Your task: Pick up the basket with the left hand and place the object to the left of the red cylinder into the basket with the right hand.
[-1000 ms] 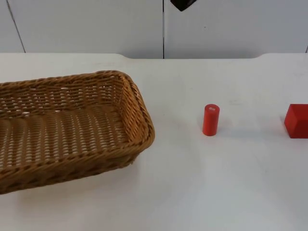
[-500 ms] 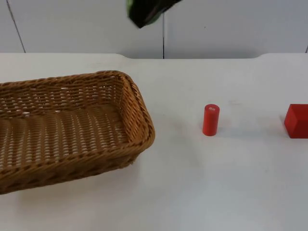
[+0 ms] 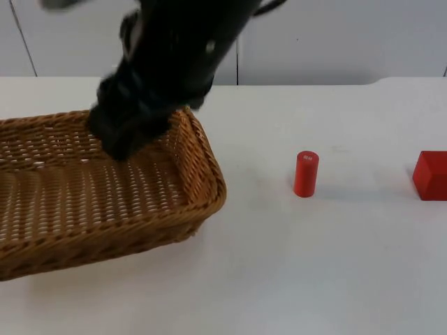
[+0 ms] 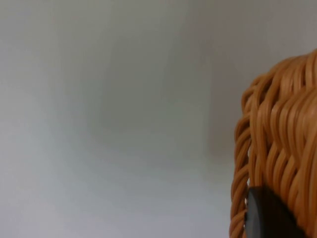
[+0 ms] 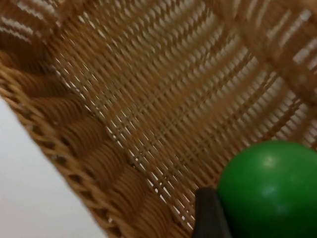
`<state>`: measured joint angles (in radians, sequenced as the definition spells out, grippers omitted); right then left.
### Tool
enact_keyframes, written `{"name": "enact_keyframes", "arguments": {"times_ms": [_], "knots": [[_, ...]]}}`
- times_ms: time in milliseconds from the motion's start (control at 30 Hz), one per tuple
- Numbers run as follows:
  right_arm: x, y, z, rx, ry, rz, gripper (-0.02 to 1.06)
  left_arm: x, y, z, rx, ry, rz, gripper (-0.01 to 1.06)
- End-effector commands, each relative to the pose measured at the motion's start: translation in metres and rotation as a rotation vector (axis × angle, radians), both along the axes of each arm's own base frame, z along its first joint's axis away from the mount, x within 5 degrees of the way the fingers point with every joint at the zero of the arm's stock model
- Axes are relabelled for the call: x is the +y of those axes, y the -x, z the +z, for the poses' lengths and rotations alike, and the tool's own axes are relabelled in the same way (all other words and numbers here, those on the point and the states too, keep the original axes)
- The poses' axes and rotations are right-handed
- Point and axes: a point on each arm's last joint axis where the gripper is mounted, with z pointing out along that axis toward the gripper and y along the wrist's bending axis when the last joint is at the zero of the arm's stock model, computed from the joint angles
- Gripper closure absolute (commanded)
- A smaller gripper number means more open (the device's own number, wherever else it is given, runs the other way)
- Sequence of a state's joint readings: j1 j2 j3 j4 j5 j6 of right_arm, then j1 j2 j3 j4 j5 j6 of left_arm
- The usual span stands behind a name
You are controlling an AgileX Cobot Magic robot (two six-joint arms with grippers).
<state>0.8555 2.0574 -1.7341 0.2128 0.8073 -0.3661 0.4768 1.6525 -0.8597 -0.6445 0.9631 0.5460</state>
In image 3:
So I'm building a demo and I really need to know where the brown wicker basket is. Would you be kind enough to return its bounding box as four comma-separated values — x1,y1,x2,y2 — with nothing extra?
0,106,228,282

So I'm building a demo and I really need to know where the red cylinder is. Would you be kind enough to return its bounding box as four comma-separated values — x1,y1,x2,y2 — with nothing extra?
293,150,320,199

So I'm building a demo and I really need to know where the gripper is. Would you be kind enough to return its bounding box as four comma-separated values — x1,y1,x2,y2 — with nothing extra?
86,64,212,162

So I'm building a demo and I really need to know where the red cube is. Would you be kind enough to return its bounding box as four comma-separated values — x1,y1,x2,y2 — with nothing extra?
411,150,447,202

